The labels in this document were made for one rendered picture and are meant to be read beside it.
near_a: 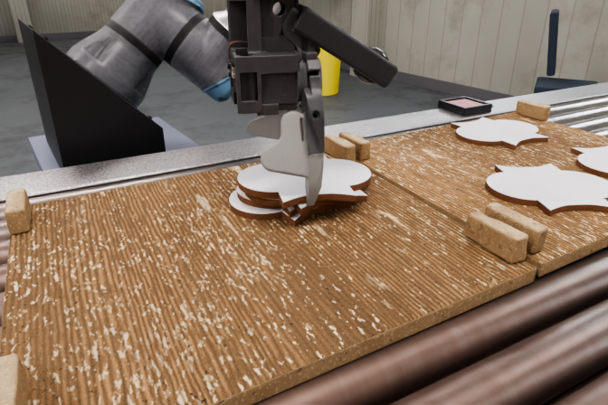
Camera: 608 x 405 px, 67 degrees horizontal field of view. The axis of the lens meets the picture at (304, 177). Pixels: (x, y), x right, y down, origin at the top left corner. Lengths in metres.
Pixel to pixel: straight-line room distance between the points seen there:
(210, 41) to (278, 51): 0.45
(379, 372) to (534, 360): 0.11
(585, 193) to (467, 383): 0.32
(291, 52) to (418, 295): 0.24
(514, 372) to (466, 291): 0.07
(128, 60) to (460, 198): 0.61
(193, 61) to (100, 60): 0.16
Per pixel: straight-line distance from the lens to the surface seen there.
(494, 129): 0.80
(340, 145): 0.62
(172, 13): 0.91
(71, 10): 11.19
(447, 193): 0.56
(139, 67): 0.90
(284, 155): 0.43
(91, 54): 0.91
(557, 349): 0.40
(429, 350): 0.37
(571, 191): 0.61
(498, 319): 0.42
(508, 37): 4.95
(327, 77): 4.96
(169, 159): 0.73
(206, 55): 0.88
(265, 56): 0.43
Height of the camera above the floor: 1.17
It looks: 24 degrees down
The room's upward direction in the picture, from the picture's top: straight up
